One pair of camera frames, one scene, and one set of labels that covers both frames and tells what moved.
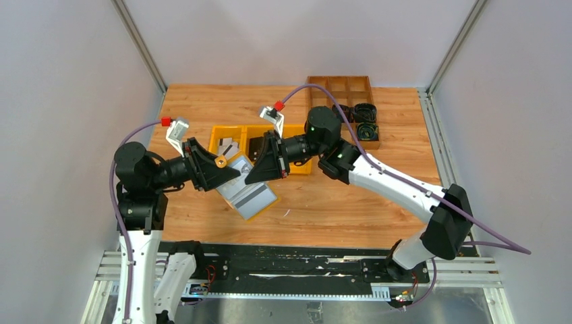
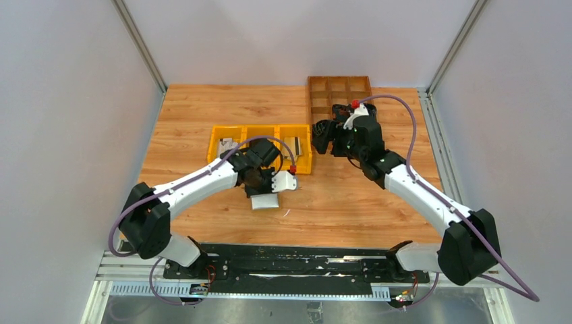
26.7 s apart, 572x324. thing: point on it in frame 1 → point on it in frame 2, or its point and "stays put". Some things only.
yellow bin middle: [253, 131] stays put
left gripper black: [195, 163] → [260, 188]
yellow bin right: [290, 130] stays put
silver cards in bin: [227, 148] stays put
